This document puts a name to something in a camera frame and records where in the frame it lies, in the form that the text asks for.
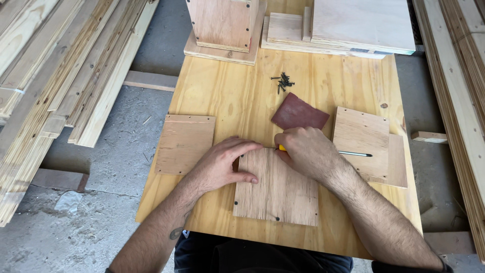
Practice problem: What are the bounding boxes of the person's right hand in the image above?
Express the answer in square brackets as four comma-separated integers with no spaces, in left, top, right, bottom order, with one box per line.
[274,126,344,181]

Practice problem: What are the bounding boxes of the person's left hand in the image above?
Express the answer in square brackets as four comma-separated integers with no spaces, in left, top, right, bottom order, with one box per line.
[187,136,264,196]

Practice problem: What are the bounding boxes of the yellow-handled screwdriver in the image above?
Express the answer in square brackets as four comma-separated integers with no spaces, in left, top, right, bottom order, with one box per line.
[278,144,373,157]

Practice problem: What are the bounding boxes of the rough plywood panel with screws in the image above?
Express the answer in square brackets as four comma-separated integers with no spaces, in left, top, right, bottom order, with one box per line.
[233,147,320,227]

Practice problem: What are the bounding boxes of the plywood panel with corner holes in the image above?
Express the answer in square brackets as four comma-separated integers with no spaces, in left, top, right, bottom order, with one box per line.
[332,106,390,183]
[155,115,216,176]

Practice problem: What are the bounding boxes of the reddish brown sandpaper sheet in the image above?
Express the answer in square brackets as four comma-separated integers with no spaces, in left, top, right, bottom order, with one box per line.
[271,92,330,131]

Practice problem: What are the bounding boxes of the pile of black screws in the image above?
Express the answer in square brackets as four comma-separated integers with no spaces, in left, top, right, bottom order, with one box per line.
[271,72,295,95]

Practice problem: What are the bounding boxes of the plain plywood panel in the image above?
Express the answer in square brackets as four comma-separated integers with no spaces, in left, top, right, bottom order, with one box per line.
[360,133,408,189]

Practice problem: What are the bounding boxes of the person's dark trousers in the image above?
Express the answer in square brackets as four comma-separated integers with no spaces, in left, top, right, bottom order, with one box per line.
[174,231,354,273]

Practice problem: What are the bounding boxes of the long plywood board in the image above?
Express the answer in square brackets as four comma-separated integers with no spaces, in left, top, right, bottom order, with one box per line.
[261,16,387,60]

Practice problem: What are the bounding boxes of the flat wood offcut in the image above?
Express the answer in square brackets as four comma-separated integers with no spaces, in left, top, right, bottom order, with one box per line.
[123,71,179,92]

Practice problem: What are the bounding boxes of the plywood base board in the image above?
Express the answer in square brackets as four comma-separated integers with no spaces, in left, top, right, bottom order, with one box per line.
[184,0,268,66]

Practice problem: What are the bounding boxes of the small wood block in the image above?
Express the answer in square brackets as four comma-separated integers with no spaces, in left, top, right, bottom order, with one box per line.
[411,131,448,144]

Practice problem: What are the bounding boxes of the small plywood piece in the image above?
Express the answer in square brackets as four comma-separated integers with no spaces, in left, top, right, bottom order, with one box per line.
[267,12,304,43]

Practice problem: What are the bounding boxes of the narrow wood strip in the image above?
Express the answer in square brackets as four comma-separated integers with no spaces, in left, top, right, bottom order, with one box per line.
[302,7,313,41]

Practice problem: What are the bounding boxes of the large plywood board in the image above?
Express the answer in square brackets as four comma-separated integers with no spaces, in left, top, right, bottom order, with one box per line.
[311,0,416,55]

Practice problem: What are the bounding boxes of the screwed plywood box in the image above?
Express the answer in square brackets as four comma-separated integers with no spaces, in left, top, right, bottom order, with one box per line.
[186,0,260,53]

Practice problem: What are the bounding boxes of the clear plastic scrap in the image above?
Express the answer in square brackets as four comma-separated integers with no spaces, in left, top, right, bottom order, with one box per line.
[54,191,83,215]

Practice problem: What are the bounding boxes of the dark brown board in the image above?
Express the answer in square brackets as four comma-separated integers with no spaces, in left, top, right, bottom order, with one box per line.
[31,168,89,192]

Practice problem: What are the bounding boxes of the stack of plywood strips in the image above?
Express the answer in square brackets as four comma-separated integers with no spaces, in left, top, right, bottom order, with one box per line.
[412,0,485,263]

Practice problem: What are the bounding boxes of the brown floor board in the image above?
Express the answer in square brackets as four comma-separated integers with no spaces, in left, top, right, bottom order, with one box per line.
[424,231,476,255]

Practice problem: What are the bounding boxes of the stack of timber planks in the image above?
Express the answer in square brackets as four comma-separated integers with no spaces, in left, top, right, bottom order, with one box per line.
[0,0,160,227]

